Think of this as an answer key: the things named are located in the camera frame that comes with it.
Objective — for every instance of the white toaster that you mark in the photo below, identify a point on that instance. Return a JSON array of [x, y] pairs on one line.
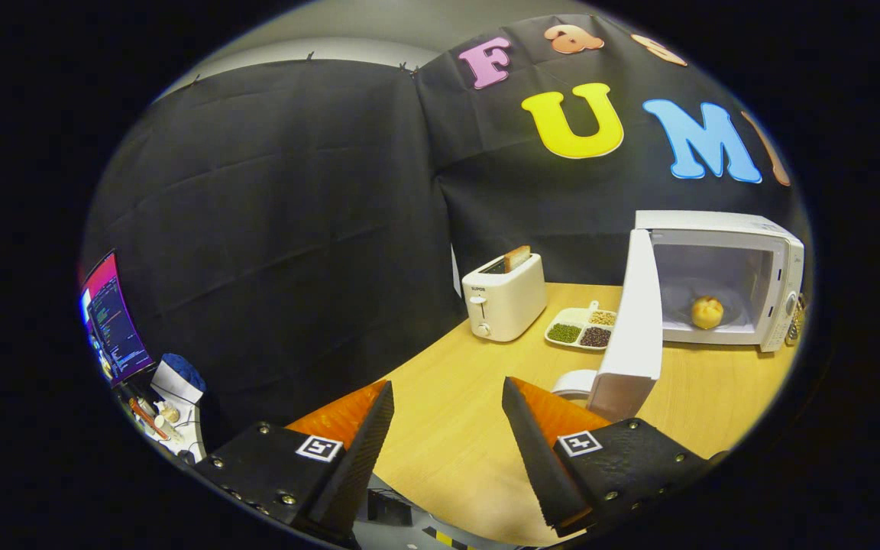
[[505, 305]]

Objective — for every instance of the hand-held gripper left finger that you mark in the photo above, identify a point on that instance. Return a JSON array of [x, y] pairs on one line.
[[360, 466]]

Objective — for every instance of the white divided tray of beans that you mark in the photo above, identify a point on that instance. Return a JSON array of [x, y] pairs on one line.
[[577, 332]]

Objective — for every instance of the white microwave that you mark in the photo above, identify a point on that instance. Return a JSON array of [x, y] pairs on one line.
[[635, 336]]

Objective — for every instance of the blue and white object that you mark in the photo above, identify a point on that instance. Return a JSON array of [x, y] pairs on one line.
[[179, 378]]

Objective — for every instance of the black backdrop cloth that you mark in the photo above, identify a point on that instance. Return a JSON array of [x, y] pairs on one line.
[[257, 191]]

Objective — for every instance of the golden bread roll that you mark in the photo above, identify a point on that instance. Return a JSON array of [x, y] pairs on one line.
[[707, 313]]

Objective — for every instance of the computer monitor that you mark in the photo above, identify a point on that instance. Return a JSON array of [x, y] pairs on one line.
[[115, 321]]

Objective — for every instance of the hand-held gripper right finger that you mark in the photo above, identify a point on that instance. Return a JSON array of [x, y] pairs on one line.
[[543, 466]]

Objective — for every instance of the cluttered white side desk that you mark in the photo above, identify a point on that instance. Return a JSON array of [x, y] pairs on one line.
[[184, 431]]

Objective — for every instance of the toast slice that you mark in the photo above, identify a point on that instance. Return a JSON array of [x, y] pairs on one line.
[[518, 258]]

